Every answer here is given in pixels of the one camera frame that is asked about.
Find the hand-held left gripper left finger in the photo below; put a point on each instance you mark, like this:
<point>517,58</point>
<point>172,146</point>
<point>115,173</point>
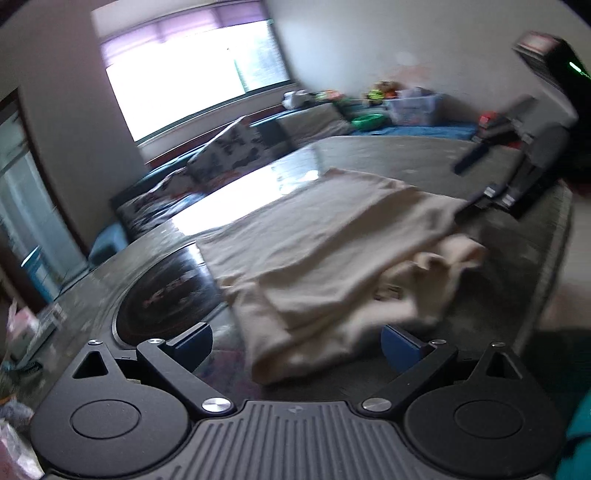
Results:
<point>191,344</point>

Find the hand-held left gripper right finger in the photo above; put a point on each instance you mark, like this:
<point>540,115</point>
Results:
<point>404,346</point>

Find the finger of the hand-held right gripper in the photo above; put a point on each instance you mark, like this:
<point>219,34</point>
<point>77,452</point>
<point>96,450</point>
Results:
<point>489,196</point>
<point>498,131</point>

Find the cream sweatshirt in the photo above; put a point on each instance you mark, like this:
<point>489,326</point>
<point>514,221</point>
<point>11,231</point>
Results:
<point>323,240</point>

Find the tall red plastic stool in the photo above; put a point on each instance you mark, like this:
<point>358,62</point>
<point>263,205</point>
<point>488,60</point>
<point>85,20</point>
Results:
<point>487,122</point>

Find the round black induction cooker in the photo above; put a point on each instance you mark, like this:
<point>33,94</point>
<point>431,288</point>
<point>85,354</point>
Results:
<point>171,295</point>

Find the blue sofa blanket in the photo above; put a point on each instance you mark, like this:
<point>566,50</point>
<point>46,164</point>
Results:
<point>438,131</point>

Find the clear plastic storage box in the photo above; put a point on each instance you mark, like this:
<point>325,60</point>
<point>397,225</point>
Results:
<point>415,108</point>

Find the brown plush bear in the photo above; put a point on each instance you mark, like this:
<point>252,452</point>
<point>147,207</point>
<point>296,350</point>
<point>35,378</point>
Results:
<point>388,88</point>

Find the blue corner sofa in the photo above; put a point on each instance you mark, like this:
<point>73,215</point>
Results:
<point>108,247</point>

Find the green plush toy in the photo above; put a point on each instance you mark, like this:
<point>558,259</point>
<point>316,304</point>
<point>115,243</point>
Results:
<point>374,93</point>

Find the green plastic bowl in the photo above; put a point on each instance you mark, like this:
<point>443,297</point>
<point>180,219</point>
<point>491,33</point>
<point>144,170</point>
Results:
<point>368,121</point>

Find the flat butterfly print pillow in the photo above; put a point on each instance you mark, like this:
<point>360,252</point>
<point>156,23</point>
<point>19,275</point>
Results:
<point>152,207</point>

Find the teal cabinet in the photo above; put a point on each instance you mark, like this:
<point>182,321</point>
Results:
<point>39,272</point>

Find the pink plush toy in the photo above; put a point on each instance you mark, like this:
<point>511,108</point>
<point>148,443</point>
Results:
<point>328,95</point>

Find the grey cushion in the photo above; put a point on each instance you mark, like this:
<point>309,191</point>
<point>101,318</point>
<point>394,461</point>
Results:
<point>314,120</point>

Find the teal cloth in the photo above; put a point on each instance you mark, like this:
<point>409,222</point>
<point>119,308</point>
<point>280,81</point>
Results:
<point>577,438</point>

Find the large butterfly print pillow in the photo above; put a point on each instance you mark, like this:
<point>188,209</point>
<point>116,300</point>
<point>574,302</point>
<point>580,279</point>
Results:
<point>231,147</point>

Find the black white plush toy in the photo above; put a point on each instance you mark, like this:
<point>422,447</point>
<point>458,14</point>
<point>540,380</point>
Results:
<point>298,98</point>

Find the pale plastic bag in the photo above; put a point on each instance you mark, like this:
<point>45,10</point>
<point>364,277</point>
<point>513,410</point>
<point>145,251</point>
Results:
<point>14,443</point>

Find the window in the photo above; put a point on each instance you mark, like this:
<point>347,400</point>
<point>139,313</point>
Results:
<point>184,78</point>

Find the dark wooden door frame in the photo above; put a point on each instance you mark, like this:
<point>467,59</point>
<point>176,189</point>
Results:
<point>51,175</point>

